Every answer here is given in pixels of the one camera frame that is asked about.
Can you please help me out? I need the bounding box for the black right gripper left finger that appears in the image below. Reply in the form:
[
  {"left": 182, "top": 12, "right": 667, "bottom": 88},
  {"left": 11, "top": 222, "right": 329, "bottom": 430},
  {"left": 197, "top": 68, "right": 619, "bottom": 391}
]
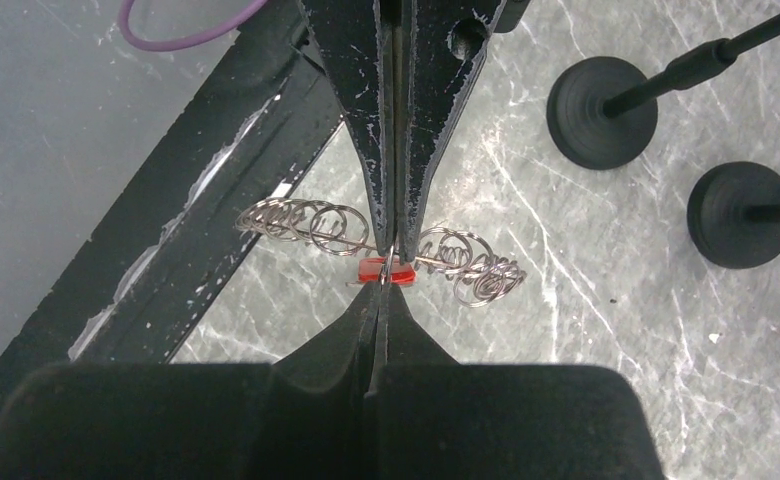
[{"left": 0, "top": 282, "right": 381, "bottom": 479}]

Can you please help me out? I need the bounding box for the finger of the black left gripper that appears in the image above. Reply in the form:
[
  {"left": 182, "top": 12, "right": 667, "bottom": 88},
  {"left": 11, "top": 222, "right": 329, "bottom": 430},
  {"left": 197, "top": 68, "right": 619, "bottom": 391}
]
[
  {"left": 300, "top": 0, "right": 395, "bottom": 255},
  {"left": 396, "top": 1, "right": 504, "bottom": 263}
]

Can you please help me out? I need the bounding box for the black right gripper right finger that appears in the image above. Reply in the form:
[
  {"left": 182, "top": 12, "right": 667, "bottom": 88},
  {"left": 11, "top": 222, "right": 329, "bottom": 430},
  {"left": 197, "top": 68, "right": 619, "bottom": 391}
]
[{"left": 366, "top": 284, "right": 664, "bottom": 479}]

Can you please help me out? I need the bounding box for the metal disc with keyrings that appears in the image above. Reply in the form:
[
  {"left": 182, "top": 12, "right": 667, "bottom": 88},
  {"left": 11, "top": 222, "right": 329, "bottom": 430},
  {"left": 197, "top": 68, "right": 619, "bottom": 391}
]
[{"left": 234, "top": 197, "right": 528, "bottom": 309}]

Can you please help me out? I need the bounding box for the red tag key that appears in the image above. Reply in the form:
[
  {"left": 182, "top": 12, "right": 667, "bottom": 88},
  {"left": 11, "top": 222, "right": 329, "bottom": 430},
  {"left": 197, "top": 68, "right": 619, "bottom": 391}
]
[{"left": 348, "top": 257, "right": 417, "bottom": 287}]

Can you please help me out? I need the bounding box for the black short microphone stand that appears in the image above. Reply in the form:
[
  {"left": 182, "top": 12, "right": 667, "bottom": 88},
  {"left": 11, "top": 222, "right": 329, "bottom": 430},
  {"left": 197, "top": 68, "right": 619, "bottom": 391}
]
[{"left": 546, "top": 13, "right": 780, "bottom": 170}]

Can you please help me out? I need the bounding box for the black round stand base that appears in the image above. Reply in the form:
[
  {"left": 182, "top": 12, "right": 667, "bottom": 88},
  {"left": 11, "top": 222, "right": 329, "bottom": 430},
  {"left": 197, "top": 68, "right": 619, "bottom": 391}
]
[{"left": 687, "top": 162, "right": 780, "bottom": 269}]

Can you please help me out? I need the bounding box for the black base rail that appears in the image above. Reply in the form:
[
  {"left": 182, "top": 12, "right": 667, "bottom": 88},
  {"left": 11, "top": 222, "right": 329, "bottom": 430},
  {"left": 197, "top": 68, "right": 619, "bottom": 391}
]
[{"left": 0, "top": 1, "right": 340, "bottom": 412}]

